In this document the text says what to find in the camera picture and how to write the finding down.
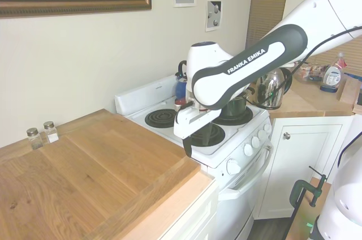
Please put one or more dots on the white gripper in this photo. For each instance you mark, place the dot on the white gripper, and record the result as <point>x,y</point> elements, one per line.
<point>192,121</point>

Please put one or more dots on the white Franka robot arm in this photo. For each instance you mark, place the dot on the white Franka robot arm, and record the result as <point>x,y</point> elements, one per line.
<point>254,61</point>

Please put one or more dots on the stainless steel pot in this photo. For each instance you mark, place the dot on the stainless steel pot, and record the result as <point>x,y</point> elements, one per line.
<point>236,107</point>

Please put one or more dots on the black coil burner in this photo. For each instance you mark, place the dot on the black coil burner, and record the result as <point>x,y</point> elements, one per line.
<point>218,136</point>
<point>246,116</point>
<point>161,118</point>

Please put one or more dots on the white electric stove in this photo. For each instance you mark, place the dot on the white electric stove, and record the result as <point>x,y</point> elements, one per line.
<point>167,133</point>

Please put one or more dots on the white stove knob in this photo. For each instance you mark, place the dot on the white stove knob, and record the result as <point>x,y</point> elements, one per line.
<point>267,128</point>
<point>248,149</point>
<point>255,141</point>
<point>233,167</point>
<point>262,134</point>

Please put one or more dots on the blue enamel kettle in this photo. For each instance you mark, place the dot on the blue enamel kettle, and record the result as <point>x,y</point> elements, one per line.
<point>181,88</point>

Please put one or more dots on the white kitchen cabinet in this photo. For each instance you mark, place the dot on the white kitchen cabinet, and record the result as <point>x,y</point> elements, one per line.
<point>195,214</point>

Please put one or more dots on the metal cabinet knob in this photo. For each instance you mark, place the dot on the metal cabinet knob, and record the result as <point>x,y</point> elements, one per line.
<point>287,135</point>

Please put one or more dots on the silver electric kettle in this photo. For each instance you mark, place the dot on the silver electric kettle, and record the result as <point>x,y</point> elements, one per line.
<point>271,87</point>

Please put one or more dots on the large wooden cutting board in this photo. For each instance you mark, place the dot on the large wooden cutting board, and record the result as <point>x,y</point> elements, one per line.
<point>99,172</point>

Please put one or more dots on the green metal clamp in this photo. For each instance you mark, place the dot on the green metal clamp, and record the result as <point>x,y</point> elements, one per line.
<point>297,192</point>

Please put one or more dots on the white cabinet door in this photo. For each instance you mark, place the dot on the white cabinet door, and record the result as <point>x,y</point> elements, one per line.
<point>308,160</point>

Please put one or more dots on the medium grey paper print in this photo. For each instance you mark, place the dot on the medium grey paper print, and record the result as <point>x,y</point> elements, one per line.
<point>213,16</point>

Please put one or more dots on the clear plastic snack container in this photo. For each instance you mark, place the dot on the clear plastic snack container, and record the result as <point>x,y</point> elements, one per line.
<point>309,74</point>

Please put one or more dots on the glass salt shaker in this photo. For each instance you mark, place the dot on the glass salt shaker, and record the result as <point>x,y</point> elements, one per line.
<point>51,132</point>

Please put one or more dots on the clear dish soap bottle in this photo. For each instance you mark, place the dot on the clear dish soap bottle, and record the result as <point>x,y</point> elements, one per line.
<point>334,74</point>

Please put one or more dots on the light wooden block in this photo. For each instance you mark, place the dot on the light wooden block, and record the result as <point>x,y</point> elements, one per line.
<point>350,90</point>

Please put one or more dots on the glass pepper shaker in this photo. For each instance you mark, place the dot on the glass pepper shaker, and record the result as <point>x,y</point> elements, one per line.
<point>35,139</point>

